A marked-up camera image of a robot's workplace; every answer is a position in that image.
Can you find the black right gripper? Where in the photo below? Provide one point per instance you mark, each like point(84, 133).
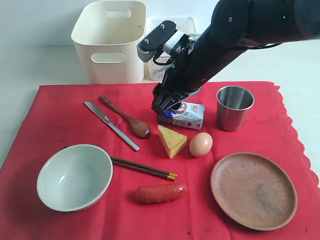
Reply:
point(178, 83)

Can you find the yellow cheese wedge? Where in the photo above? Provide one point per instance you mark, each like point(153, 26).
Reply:
point(172, 141)

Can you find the brown egg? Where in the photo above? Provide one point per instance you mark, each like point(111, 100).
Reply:
point(200, 144)

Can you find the red sausage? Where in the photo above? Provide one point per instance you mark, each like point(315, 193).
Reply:
point(160, 193)

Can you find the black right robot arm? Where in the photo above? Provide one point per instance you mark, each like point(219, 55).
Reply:
point(236, 26)

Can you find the blue and white milk carton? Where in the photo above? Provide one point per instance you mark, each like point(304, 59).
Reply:
point(188, 115)

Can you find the brown wooden spoon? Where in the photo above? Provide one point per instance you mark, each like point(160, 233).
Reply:
point(138, 127)

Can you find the stainless steel cup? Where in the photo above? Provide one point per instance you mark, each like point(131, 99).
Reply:
point(233, 104)

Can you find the upper dark wooden chopstick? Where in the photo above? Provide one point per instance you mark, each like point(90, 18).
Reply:
point(143, 166)

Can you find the dark wooden chopstick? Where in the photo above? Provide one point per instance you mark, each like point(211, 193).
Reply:
point(145, 171)
point(143, 166)

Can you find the stainless steel table knife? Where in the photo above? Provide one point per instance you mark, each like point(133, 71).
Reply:
point(101, 115)

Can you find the lower dark wooden chopstick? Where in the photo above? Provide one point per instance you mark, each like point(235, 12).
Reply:
point(145, 171)

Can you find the cream plastic storage bin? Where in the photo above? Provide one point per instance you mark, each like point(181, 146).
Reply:
point(106, 36)

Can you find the red tablecloth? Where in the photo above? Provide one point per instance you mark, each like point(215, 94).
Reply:
point(58, 118)

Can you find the pale green ceramic bowl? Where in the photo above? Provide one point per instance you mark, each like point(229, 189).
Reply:
point(74, 178)

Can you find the round brown wooden plate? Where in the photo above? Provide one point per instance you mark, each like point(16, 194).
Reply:
point(253, 191)

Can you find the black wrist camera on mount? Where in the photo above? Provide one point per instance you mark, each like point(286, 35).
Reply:
point(164, 38)

